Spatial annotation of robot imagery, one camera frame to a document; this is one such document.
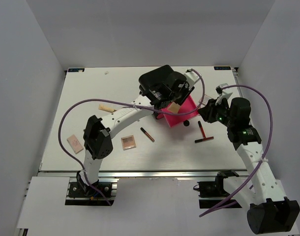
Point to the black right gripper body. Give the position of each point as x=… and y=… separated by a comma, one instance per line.
x=217, y=112

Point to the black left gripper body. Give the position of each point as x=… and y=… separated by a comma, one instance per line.
x=178, y=98

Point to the pink top drawer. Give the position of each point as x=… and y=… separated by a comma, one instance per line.
x=186, y=107

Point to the gold-capped beige foundation tube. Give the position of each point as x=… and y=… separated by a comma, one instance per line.
x=174, y=108

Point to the black drawer organizer cabinet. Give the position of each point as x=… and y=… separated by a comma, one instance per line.
x=155, y=78

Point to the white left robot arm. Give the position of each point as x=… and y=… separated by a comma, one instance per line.
x=157, y=91

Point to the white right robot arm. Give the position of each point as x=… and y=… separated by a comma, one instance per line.
x=268, y=208

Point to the small palette near right arm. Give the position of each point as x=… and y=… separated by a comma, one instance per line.
x=205, y=100

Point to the red lip gloss upright tube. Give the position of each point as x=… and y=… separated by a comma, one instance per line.
x=201, y=129

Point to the dark red lip gloss tube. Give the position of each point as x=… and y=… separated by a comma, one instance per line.
x=203, y=139

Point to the right blue corner label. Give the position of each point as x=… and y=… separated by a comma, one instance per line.
x=222, y=68

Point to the blue corner label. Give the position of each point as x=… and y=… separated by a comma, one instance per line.
x=75, y=70
x=222, y=68

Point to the slim beige concealer tube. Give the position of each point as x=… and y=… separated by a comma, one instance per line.
x=106, y=109

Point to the four-colour eyeshadow palette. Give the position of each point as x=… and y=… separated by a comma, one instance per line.
x=128, y=142

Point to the left blue corner label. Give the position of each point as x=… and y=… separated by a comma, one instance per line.
x=75, y=70

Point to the pink blush palette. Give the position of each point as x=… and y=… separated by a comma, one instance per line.
x=75, y=144

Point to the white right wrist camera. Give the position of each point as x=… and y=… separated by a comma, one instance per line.
x=223, y=93

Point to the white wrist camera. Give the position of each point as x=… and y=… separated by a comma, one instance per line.
x=192, y=77
x=223, y=93

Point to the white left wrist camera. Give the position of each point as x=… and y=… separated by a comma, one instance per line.
x=192, y=77

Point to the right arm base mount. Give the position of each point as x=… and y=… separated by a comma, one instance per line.
x=212, y=192

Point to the aluminium table front rail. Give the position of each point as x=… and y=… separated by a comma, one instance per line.
x=126, y=174

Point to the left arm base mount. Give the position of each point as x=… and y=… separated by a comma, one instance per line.
x=77, y=197

